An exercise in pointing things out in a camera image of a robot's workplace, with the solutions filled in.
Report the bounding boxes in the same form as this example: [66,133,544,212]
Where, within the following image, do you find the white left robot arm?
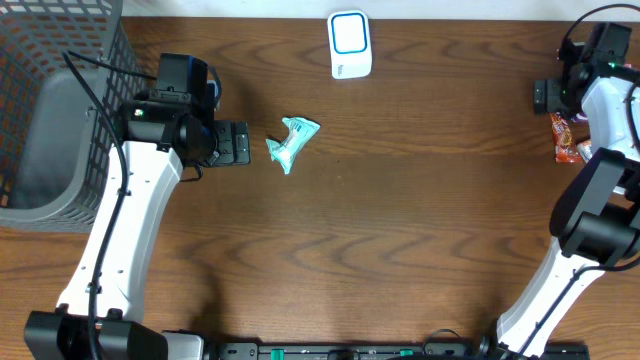
[24,53,251,359]

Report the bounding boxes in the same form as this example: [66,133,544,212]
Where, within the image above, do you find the teal tissue packet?
[266,117,321,175]

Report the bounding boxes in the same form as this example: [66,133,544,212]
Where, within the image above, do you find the orange tissue pack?
[576,140,593,163]

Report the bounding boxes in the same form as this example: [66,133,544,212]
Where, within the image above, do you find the white barcode scanner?
[327,10,373,80]

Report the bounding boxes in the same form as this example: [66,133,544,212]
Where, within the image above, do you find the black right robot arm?
[486,22,639,359]

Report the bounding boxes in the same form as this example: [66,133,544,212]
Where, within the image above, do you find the dark grey plastic basket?
[1,0,146,233]

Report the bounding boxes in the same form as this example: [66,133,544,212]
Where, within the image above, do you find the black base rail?
[214,341,591,360]

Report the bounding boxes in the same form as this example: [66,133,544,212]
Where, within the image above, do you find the orange-red snack bar wrapper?
[550,113,582,163]

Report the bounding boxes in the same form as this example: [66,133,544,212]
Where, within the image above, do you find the purple pink floral liner pack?
[571,113,588,123]

